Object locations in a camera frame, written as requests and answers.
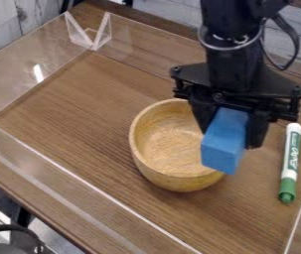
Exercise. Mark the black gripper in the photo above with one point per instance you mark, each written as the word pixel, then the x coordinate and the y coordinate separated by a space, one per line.
pixel 235 80

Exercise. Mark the blue block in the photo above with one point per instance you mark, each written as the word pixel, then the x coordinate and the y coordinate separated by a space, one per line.
pixel 224 141

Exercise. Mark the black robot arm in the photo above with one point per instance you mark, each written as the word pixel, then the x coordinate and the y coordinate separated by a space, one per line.
pixel 234 26

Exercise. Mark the wooden brown bowl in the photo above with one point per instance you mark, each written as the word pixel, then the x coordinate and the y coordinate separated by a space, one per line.
pixel 165 138

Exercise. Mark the green white dry-erase marker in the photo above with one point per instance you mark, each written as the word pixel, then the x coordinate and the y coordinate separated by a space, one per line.
pixel 287 192

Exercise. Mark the black metal stand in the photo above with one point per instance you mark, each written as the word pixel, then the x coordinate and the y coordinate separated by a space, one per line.
pixel 25 241

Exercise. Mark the clear acrylic tray wall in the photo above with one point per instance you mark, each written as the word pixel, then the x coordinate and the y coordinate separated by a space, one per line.
pixel 69 101

